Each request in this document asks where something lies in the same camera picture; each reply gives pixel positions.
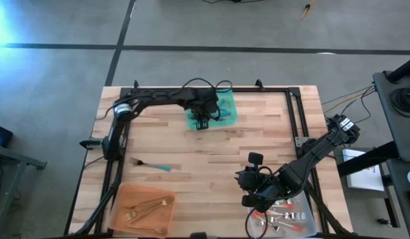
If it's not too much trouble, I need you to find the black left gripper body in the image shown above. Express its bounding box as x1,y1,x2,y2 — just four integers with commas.
184,88,223,116

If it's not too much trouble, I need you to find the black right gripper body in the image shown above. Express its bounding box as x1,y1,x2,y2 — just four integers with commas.
236,165,286,214

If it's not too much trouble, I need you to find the clear plastic bin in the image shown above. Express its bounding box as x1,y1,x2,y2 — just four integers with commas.
246,189,318,239

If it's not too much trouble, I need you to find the teal plastic bin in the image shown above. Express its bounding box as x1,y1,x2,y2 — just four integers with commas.
185,88,239,131

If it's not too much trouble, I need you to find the white paper box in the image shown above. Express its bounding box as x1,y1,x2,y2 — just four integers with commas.
342,148,385,193

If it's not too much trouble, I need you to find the orange plastic bin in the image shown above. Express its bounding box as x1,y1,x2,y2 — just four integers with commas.
107,183,178,238

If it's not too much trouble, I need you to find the black stand bar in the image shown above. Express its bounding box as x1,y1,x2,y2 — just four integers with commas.
337,141,401,177

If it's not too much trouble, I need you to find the yellow black floor tool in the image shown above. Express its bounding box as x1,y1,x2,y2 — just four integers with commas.
300,0,317,21

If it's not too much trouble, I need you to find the dark grey equipment cart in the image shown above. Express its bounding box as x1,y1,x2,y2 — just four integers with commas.
372,70,410,163

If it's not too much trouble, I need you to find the dark grey side table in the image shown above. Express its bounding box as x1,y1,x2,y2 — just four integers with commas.
385,158,410,239

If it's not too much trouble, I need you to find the black pole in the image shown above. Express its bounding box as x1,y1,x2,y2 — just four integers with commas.
386,54,410,84

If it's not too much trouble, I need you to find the grey metal stand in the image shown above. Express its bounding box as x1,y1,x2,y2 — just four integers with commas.
0,143,48,239

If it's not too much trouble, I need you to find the black device blue light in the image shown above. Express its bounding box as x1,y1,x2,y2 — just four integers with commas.
0,121,14,149

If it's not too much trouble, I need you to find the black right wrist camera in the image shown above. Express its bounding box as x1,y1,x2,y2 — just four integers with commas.
247,151,265,167

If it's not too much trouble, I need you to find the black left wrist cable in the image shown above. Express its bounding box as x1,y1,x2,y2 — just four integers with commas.
171,77,234,96

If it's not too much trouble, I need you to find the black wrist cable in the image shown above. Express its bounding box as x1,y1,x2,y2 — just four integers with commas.
243,202,269,239
171,77,234,96

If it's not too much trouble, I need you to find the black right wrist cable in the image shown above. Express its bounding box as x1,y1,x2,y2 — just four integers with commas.
243,202,269,239

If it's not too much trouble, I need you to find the yellow cable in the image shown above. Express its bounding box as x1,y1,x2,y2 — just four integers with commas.
322,90,375,116

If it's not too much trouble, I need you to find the coiled black cable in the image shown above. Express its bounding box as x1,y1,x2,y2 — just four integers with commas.
389,87,410,118

